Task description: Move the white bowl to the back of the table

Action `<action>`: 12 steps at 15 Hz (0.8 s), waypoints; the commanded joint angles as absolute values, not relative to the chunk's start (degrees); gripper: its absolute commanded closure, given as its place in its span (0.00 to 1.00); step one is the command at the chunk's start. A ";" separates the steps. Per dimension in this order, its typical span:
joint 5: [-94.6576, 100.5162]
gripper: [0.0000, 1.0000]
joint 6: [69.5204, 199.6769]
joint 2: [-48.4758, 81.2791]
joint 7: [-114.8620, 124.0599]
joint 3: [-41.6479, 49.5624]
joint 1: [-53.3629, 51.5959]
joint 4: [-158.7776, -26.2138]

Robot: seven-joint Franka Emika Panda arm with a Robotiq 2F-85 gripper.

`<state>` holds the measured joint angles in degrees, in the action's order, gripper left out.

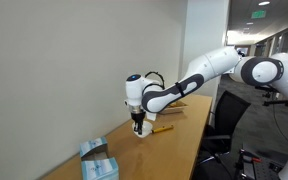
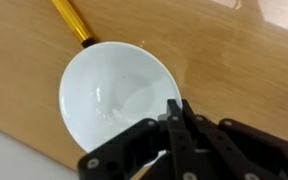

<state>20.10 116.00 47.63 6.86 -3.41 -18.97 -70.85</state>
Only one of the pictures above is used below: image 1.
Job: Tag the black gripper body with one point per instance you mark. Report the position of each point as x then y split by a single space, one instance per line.
138 117

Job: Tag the white bowl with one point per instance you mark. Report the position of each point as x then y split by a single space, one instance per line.
146 128

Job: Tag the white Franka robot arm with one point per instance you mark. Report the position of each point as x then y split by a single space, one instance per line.
217 70

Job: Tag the yellow marker pen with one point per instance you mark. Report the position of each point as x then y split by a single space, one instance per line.
162 129

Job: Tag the blue white tissue box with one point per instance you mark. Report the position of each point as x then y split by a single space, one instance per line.
100 169

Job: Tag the black office chair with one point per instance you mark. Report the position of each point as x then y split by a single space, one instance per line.
224 123

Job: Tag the black equipment with red clamps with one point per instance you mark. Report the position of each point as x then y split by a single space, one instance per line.
250 165

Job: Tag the green exit sign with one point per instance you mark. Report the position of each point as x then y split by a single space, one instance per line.
258 14

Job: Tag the round ceiling light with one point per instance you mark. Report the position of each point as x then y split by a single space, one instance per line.
264 3

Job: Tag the black camera stand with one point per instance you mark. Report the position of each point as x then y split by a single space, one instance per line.
273 95

